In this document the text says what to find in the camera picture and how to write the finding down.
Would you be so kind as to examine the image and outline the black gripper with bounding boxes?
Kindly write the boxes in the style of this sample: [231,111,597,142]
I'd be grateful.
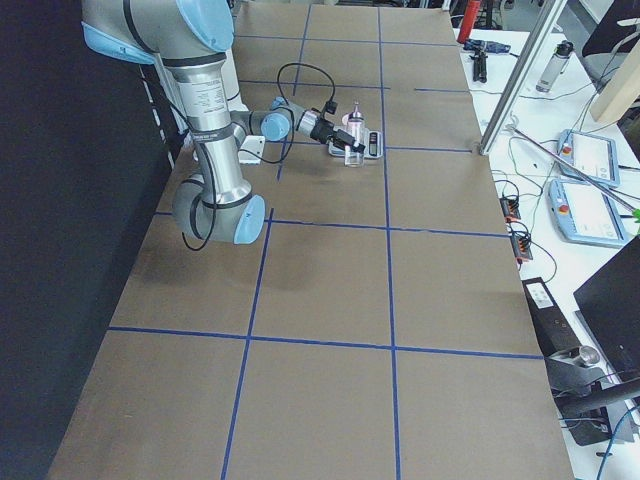
[309,118,365,153]

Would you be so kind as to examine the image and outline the clear glass sauce bottle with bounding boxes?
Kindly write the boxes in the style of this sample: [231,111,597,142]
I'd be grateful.
[344,100,364,167]

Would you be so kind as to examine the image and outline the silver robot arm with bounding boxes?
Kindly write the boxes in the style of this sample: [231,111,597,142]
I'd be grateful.
[82,1,366,244]

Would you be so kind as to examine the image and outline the digital kitchen scale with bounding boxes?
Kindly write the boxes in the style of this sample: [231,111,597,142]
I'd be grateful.
[328,128,384,160]

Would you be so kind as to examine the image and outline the black folded tripod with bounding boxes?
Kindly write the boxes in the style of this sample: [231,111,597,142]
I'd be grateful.
[471,48,487,83]

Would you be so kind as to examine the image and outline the orange black connector strip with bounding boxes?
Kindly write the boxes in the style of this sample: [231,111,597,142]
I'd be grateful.
[499,195,533,265]

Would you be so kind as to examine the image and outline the clear bottle black cap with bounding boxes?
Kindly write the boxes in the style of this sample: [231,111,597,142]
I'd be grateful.
[536,40,574,93]

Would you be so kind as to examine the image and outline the near teach pendant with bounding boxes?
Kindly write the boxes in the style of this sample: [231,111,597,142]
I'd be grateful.
[547,179,630,248]

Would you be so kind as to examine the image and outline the teach pendant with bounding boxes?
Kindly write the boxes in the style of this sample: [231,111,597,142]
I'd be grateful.
[547,179,630,248]
[557,129,620,187]

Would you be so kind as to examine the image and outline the far teach pendant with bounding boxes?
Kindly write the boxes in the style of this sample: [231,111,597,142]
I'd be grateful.
[557,129,620,187]

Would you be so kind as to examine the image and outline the black box white label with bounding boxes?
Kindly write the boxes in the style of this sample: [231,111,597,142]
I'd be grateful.
[522,277,582,357]

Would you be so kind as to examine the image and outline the metal reacher stick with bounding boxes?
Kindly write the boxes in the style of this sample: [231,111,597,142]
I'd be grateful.
[511,126,639,221]

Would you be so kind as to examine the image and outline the black monitor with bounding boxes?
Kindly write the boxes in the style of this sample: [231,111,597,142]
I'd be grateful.
[574,238,639,370]

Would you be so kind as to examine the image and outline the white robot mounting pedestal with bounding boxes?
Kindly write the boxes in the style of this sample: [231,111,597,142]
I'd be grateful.
[221,49,265,165]

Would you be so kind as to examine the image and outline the aluminium frame post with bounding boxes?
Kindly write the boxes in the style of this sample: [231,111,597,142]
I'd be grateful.
[478,0,567,155]

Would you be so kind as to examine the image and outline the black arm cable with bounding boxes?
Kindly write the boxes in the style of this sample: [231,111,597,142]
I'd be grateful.
[180,62,339,251]

